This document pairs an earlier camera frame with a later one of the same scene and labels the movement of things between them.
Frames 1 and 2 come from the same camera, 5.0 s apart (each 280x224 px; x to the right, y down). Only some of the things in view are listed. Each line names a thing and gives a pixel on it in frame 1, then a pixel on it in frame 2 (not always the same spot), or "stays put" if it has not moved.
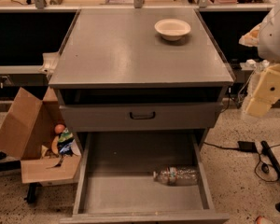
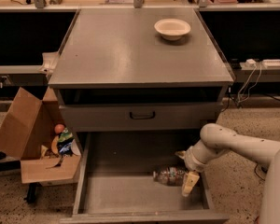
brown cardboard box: [27, 132] stays put
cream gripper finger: [273, 82] → [190, 179]
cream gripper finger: [252, 37] → [181, 154]
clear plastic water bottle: [175, 175] stays put
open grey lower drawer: [116, 182] stays put
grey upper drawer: [141, 117] stays put
